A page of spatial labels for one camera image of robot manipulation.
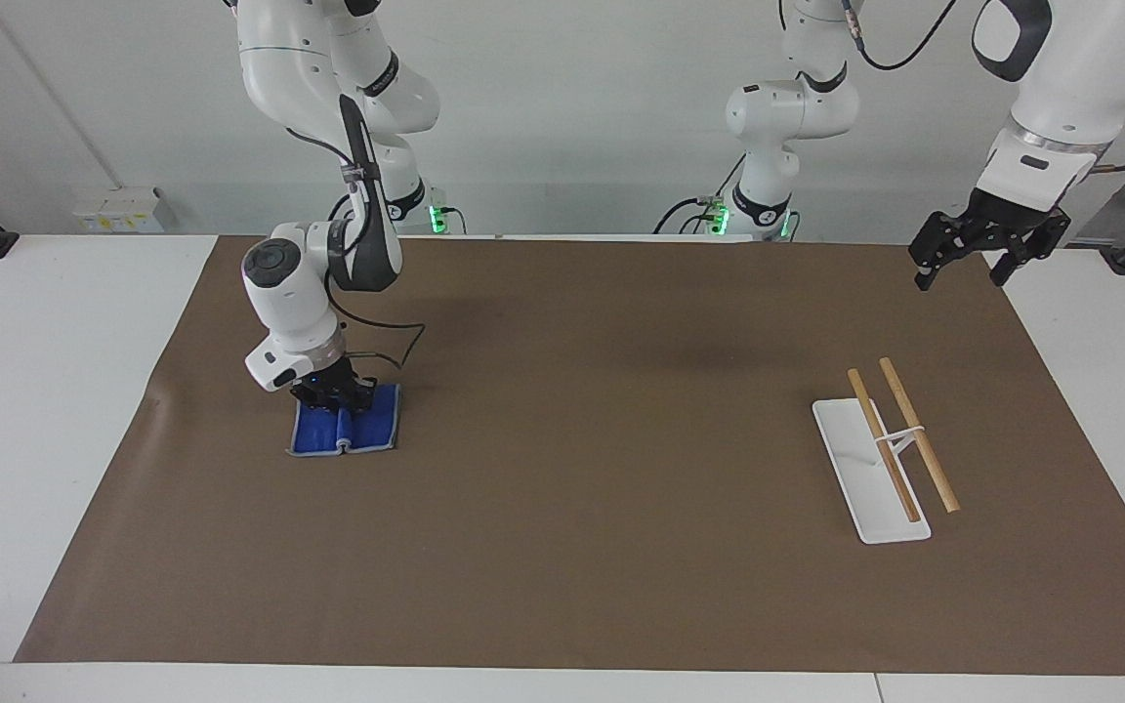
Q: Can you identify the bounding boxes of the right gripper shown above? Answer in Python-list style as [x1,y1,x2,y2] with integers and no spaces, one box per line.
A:
[290,357,377,415]

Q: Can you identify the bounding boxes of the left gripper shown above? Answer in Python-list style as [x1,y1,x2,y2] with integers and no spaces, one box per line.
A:
[908,188,1072,292]

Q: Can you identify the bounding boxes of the blue towel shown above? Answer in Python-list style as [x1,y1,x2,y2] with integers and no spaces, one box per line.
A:
[286,382,402,459]

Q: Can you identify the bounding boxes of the white rack with wooden rods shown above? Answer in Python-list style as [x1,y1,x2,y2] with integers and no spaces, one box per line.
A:
[811,356,962,546]

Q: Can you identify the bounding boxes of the white wall socket box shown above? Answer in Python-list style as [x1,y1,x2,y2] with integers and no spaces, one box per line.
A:
[71,186,177,234]

